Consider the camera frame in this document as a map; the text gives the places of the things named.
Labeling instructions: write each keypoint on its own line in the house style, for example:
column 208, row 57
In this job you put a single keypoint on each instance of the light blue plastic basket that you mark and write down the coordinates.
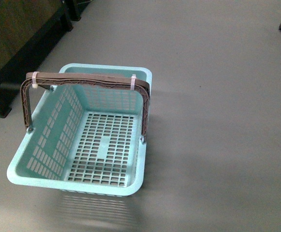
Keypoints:
column 84, row 138

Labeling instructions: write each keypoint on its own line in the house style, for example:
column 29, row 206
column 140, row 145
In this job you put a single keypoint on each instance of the brown basket handle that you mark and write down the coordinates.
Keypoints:
column 46, row 80

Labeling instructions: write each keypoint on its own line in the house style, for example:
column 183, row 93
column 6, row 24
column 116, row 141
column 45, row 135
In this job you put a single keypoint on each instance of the dark wooden display stand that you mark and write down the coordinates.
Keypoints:
column 23, row 24

